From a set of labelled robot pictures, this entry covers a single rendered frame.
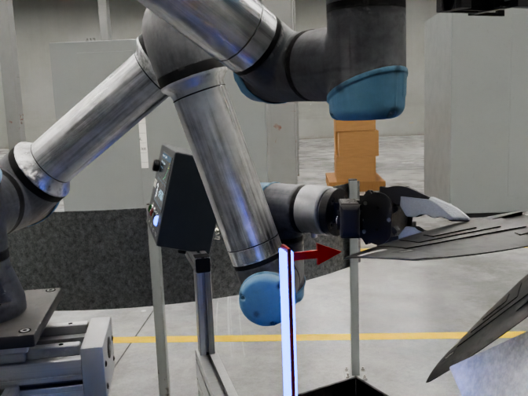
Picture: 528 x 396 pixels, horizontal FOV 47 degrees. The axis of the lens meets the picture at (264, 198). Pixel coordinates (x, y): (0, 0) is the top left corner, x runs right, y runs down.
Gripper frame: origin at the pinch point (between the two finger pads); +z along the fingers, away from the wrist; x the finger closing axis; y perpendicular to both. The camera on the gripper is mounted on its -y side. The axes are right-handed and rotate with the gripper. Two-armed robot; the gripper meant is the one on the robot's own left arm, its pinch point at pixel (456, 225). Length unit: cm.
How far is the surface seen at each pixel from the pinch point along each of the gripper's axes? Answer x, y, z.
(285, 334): 10.9, -23.6, -9.5
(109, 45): -117, 349, -518
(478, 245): 0.5, -11.3, 6.6
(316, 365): 100, 182, -135
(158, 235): 8, 5, -61
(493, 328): 15.4, 11.7, 1.8
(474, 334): 17.7, 14.6, -1.6
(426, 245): 1.1, -12.3, 1.2
